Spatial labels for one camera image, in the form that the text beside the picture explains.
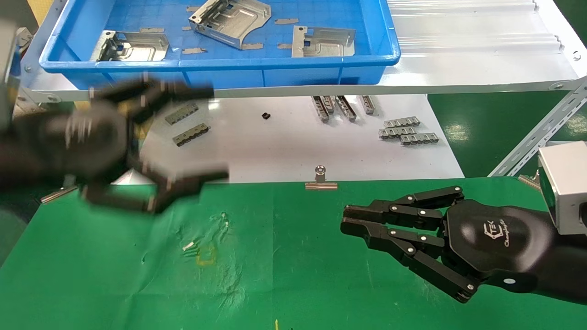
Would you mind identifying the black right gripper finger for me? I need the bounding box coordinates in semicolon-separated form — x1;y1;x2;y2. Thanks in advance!
340;219;480;304
344;186;465;230

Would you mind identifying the blue plastic tray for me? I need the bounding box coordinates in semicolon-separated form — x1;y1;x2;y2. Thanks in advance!
39;0;401;90

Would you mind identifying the grey connector strips top group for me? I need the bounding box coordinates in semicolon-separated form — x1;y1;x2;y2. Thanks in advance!
335;95;357;122

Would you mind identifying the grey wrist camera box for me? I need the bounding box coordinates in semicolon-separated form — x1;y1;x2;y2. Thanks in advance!
538;141;587;235
0;21;22;131

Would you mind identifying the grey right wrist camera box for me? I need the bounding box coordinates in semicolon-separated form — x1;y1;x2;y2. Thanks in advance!
538;141;587;235

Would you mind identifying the yellow foam bag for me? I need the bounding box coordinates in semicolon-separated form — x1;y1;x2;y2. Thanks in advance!
131;102;160;141

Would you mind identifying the long metal bars group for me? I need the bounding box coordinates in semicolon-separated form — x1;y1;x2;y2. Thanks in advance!
312;96;331;123

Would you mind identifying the white table board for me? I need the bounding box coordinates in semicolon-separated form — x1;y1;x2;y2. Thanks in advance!
127;94;465;185

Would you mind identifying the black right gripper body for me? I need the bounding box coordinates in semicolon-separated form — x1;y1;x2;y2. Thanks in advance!
440;199;569;294

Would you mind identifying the white corrugated shelf panel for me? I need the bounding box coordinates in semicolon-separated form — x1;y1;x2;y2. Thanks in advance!
14;0;587;102

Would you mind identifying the slotted steel angle leg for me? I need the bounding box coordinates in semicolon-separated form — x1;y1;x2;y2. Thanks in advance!
487;78;587;178

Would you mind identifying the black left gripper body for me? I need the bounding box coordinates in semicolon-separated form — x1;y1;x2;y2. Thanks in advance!
30;102;134;182

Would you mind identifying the grey connector strips right group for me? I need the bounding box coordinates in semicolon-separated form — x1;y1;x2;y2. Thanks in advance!
400;133;439;146

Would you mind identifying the stamped metal bracket plate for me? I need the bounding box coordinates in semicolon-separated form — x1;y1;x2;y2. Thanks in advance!
188;0;271;50
90;30;169;62
292;26;356;58

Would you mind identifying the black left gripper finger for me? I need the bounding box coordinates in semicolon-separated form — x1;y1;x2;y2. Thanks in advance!
89;76;215;124
80;158;230;214

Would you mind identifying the silver binder clip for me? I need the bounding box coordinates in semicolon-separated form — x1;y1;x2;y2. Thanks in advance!
518;169;542;191
305;165;338;190
40;185;78;204

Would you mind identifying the grey connector strips group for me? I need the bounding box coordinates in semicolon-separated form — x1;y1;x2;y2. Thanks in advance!
335;95;357;122
400;133;439;146

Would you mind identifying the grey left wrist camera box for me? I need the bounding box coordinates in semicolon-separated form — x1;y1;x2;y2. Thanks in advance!
0;21;22;131

